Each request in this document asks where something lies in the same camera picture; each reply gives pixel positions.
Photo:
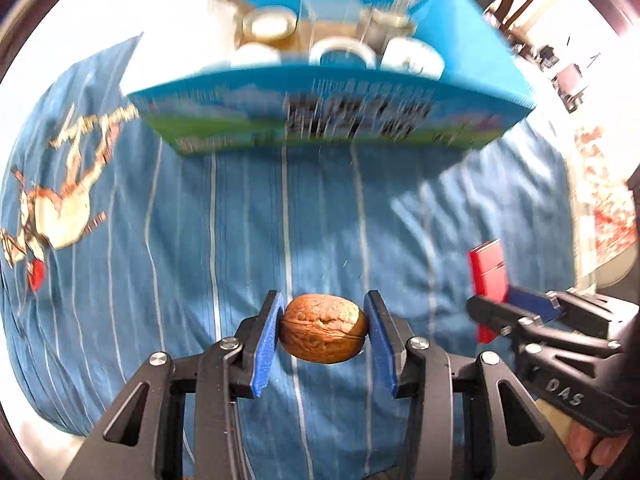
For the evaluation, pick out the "glass jar with metal lid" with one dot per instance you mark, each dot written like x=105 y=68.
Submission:
x=269 y=24

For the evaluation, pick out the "brown walnut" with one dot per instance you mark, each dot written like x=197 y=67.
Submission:
x=324 y=329

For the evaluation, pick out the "blue striped bed cover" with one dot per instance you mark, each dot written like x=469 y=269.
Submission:
x=185 y=248

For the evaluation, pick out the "metal perforated lid tin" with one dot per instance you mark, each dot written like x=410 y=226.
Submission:
x=377 y=27

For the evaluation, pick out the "red rectangular box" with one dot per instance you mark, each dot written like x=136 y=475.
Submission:
x=488 y=270

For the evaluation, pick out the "person's hand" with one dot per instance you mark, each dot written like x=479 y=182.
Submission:
x=588 y=449

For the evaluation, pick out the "white round cream tin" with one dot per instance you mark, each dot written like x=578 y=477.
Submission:
x=414 y=57

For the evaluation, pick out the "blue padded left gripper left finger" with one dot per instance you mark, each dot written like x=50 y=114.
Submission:
x=259 y=338

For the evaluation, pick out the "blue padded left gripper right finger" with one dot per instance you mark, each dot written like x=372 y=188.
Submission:
x=388 y=336

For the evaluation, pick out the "blue cardboard milk box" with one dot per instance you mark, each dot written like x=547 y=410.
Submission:
x=223 y=74

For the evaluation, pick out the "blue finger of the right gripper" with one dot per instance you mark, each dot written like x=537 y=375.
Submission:
x=543 y=304

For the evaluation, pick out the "orange white floral pillow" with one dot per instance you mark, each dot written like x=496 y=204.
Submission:
x=607 y=192

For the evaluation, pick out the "grey speaker box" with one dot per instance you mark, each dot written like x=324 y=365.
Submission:
x=571 y=86

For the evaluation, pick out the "clear plastic square box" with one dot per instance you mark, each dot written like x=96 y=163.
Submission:
x=321 y=19

